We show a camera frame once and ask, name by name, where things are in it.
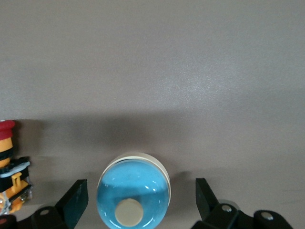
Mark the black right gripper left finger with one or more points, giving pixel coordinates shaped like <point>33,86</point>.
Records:
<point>71,205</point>

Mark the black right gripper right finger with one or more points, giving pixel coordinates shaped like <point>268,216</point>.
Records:
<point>209,210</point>

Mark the blue bell with cream button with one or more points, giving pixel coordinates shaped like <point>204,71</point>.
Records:
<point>133,181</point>

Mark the red emergency stop orange body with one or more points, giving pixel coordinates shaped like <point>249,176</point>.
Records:
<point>7,143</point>

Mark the brown table mat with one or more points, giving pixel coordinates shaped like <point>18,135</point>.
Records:
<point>152,71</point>

